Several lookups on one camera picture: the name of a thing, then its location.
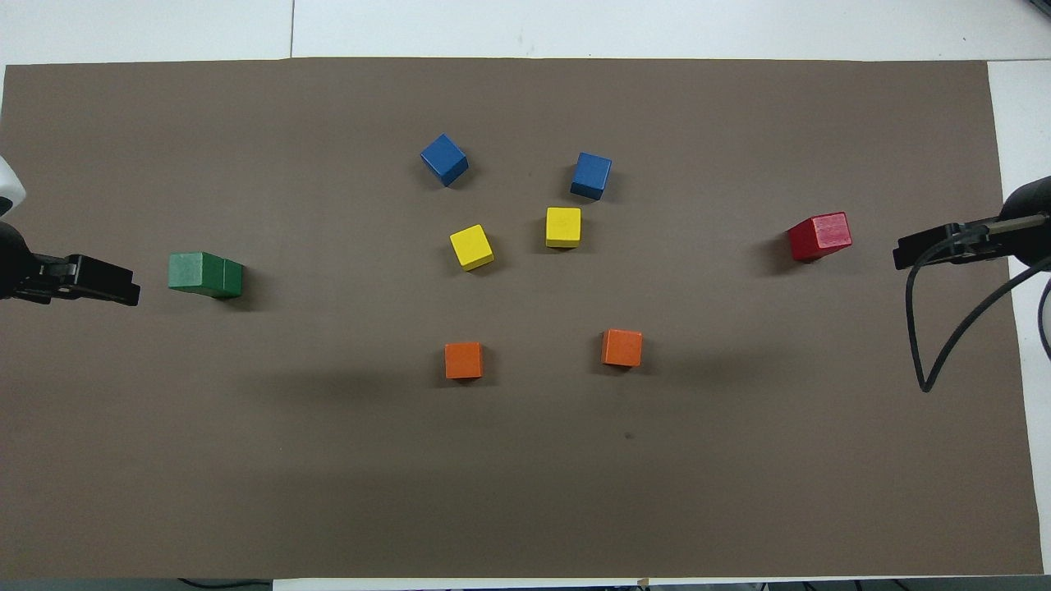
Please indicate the green wooden cube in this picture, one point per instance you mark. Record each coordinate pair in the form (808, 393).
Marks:
(234, 279)
(189, 271)

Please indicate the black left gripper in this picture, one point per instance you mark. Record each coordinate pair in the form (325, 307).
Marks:
(20, 267)

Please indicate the brown paper table mat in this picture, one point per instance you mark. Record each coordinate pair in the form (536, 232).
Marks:
(328, 460)

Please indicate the orange wooden cube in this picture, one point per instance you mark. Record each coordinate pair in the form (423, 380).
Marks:
(621, 348)
(464, 360)

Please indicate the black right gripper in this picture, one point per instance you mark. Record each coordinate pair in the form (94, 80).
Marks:
(1030, 222)

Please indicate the blue wooden cube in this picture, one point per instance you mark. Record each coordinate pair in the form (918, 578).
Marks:
(444, 159)
(591, 176)

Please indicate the yellow wooden cube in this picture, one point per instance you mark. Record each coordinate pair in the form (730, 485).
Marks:
(563, 226)
(471, 247)

